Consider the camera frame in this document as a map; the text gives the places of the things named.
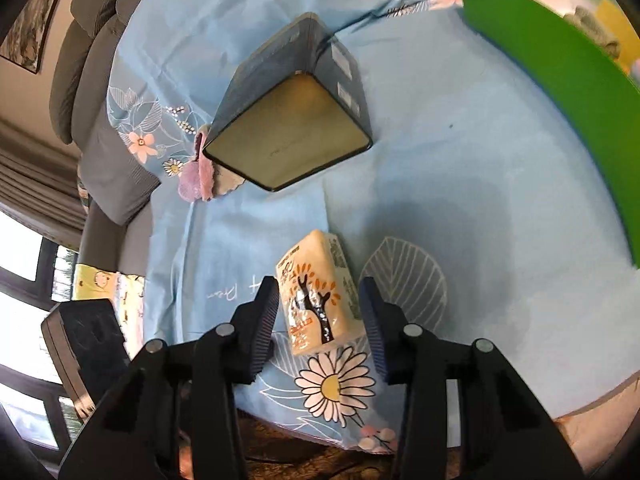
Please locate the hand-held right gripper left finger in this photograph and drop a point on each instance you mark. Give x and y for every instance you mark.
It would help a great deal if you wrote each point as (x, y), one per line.
(260, 325)

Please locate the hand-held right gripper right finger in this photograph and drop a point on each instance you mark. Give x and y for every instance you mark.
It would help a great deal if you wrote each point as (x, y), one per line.
(375, 330)

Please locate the pale yellow tree-print tissue pack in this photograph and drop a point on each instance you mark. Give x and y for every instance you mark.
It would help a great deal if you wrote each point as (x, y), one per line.
(315, 300)

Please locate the green cardboard box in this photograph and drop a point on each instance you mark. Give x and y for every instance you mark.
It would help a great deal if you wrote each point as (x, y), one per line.
(550, 60)

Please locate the pink fuzzy cloth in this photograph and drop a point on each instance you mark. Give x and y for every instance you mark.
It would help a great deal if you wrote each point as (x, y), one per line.
(192, 185)

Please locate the blue floral bed sheet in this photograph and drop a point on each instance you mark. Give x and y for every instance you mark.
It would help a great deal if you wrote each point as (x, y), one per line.
(450, 185)

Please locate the black rectangular device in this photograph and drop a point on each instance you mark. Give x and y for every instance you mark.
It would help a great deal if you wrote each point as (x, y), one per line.
(95, 335)

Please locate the yellow printed cloth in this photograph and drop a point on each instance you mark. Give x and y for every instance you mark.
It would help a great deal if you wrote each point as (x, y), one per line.
(95, 280)

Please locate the dark rectangular tin box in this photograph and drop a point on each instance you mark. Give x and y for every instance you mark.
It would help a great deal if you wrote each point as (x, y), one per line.
(285, 140)

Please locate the grey sofa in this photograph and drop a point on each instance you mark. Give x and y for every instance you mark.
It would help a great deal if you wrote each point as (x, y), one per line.
(110, 170)

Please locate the dark-framed window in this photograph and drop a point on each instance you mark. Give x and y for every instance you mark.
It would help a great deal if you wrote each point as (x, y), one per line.
(20, 260)

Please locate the grey-brown curtain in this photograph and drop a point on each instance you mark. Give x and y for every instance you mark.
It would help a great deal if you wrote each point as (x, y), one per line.
(30, 180)

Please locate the framed wall picture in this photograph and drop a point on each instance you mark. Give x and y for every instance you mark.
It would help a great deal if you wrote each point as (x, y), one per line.
(30, 25)

